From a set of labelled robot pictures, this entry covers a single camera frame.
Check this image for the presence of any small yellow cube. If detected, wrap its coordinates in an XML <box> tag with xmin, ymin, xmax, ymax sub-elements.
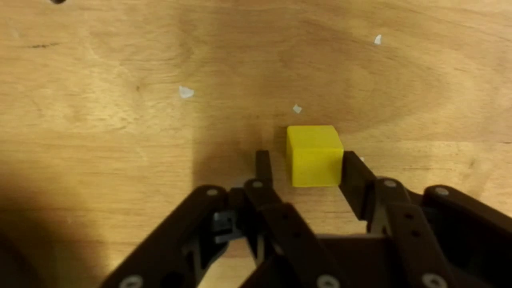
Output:
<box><xmin>287</xmin><ymin>125</ymin><xmax>345</xmax><ymax>188</ymax></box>

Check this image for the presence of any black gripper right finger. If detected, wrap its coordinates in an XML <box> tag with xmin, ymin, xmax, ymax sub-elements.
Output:
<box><xmin>338</xmin><ymin>153</ymin><xmax>512</xmax><ymax>288</ymax></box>

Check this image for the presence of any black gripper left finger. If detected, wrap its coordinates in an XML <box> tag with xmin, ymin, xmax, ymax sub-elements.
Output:
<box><xmin>101</xmin><ymin>151</ymin><xmax>349</xmax><ymax>288</ymax></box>

